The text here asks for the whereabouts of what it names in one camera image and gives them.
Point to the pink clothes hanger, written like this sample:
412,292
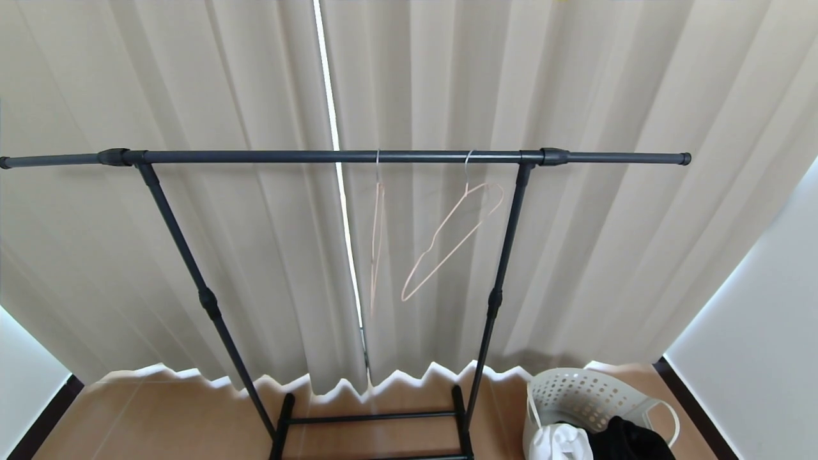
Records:
466,171
378,167

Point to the beige curtain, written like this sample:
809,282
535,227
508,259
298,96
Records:
192,96

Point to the black garment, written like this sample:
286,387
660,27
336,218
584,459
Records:
626,444

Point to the white printed t-shirt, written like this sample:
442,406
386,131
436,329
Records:
562,444

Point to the black clothes rack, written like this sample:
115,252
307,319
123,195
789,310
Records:
319,156

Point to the white laundry basket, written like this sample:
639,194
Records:
588,372

